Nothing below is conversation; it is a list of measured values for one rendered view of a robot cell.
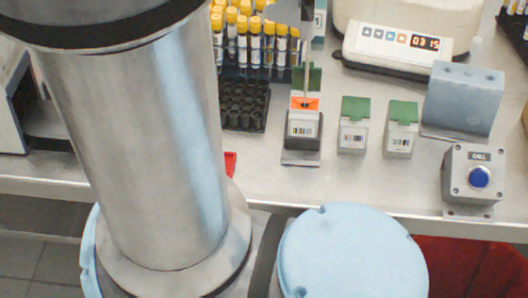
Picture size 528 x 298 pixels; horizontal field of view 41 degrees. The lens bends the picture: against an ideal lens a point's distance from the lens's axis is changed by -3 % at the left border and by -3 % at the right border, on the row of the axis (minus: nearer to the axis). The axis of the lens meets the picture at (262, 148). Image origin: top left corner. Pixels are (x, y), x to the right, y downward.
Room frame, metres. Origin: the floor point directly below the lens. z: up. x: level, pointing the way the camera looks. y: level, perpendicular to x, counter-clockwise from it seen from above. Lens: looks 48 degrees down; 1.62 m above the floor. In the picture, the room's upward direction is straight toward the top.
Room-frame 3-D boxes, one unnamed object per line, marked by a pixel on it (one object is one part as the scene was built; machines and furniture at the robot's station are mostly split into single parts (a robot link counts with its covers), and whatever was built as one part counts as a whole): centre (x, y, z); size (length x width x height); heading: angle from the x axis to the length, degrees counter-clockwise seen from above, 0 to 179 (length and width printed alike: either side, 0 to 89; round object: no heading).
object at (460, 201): (0.62, -0.28, 0.92); 0.13 x 0.07 x 0.08; 174
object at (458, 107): (0.73, -0.28, 0.92); 0.10 x 0.07 x 0.10; 76
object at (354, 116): (0.69, -0.13, 0.91); 0.05 x 0.04 x 0.07; 174
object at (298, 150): (0.69, -0.06, 0.89); 0.09 x 0.05 x 0.04; 174
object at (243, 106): (0.76, 0.08, 0.93); 0.17 x 0.09 x 0.11; 84
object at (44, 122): (0.70, 0.26, 0.92); 0.21 x 0.07 x 0.05; 84
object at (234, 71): (0.86, 0.04, 0.91); 0.20 x 0.10 x 0.07; 84
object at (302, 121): (0.69, -0.06, 0.92); 0.05 x 0.04 x 0.06; 174
